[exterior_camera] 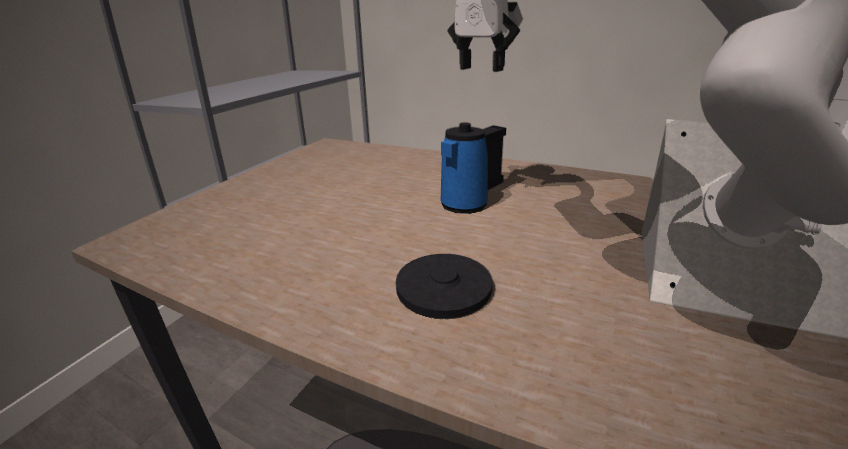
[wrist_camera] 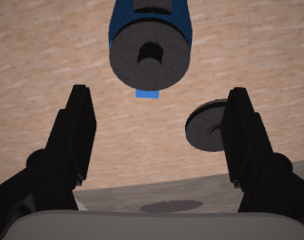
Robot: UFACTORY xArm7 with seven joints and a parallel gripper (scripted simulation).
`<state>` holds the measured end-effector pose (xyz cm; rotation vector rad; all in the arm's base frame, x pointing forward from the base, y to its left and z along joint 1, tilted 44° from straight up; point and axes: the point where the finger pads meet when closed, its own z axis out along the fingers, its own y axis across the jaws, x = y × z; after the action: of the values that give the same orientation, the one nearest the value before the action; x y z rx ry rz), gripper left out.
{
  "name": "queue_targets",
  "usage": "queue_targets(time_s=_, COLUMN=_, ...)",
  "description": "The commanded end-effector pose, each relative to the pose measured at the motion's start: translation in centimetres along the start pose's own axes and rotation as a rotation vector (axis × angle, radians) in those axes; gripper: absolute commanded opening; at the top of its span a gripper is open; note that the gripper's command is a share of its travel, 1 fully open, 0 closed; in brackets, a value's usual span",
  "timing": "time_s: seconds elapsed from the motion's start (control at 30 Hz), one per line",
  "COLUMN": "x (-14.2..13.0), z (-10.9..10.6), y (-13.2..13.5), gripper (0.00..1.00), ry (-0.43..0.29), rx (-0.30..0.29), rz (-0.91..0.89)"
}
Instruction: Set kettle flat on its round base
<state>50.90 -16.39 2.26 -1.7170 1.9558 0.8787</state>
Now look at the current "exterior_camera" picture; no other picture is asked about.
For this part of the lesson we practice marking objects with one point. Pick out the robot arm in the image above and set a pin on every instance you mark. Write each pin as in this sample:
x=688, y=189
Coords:
x=772, y=96

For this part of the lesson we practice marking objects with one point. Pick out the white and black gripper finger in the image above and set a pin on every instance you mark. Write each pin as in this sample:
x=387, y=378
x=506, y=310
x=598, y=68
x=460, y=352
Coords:
x=501, y=44
x=462, y=44

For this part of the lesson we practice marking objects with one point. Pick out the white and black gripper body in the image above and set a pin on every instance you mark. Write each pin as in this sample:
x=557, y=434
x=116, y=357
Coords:
x=480, y=18

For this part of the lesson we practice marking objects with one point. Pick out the blue kettle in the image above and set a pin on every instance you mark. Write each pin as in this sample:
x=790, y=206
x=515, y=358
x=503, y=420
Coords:
x=467, y=170

